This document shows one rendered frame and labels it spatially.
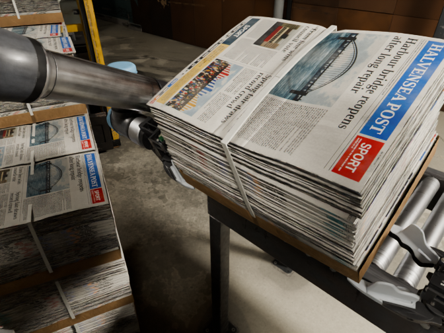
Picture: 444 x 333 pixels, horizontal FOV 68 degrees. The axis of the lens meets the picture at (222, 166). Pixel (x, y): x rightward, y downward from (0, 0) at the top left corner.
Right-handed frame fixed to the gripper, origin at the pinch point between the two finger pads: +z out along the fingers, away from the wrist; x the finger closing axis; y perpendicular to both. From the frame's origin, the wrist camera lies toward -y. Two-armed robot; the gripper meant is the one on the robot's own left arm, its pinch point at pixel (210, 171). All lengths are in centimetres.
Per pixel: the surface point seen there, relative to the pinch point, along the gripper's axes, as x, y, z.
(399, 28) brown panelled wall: 296, -143, -63
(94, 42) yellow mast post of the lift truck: 58, -36, -174
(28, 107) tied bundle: -11, -4, -83
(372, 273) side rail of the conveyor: 6.6, -21.1, 35.1
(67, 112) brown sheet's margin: -2, -12, -79
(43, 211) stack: -30.2, -4.1, -33.5
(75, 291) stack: -42, -32, -31
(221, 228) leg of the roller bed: 0.2, -35.1, -8.4
